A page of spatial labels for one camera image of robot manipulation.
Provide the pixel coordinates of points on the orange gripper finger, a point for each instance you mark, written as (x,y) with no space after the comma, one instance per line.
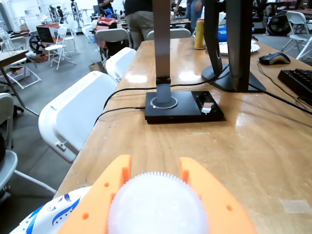
(97,202)
(219,207)

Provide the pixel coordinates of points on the clear plastic water bottle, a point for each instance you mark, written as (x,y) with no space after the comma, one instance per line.
(158,207)

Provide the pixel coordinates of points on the white paper plate blue print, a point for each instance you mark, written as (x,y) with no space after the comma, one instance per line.
(44,219)

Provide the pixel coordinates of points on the small white plate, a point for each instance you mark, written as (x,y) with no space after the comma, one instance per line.
(253,47)

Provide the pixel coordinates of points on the clear tape strip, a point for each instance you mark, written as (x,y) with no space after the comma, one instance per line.
(293,206)

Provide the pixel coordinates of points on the white folding chair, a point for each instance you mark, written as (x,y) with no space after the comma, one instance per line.
(61,36)
(119,63)
(6,104)
(112,35)
(17,44)
(73,114)
(296,22)
(180,33)

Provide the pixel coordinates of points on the grey black desk lamp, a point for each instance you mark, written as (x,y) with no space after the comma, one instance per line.
(175,112)

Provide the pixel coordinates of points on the small cardboard box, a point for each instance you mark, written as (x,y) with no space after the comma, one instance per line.
(96,67)

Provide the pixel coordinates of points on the black keyboard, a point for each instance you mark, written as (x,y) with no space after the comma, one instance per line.
(297,83)

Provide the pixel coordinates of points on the black computer mouse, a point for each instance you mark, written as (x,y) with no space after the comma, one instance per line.
(273,58)

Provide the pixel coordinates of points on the brown folding table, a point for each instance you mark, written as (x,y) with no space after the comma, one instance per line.
(12,57)

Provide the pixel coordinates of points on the black computer monitor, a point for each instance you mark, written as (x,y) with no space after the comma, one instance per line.
(236,36)

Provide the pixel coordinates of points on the yellow drink can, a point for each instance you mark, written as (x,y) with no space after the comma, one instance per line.
(200,34)

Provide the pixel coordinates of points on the red bag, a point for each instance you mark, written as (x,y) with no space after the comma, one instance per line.
(107,23)

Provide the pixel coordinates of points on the person in khaki pants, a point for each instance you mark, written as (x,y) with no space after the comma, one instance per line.
(140,24)

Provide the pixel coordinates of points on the black floor fan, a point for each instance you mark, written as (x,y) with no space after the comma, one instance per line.
(279,24)

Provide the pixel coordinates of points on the person in blue jeans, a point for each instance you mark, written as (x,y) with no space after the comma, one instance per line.
(195,12)

